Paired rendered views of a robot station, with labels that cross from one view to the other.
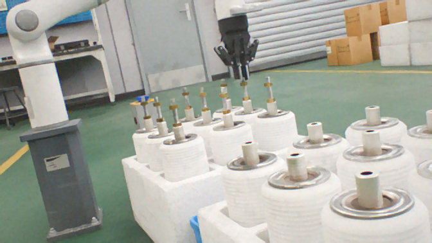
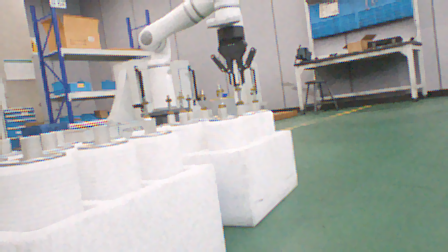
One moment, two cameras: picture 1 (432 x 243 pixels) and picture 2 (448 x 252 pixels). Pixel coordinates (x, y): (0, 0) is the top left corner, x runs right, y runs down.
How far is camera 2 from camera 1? 95 cm
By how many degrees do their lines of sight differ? 49
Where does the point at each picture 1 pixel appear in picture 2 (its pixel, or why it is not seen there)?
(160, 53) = not seen: outside the picture
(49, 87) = (158, 83)
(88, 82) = (402, 77)
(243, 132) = (179, 130)
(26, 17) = (146, 36)
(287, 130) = (218, 135)
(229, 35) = (222, 44)
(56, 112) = (161, 100)
